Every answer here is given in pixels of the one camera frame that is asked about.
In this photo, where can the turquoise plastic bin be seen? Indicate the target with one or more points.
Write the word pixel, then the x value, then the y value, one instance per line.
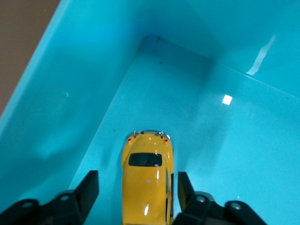
pixel 211 117

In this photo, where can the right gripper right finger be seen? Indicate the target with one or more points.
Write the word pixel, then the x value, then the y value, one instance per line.
pixel 199 211

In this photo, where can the yellow beetle toy car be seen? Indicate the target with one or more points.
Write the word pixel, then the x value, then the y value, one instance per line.
pixel 145 187

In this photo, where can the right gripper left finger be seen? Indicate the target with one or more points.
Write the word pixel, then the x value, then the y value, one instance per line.
pixel 79 206

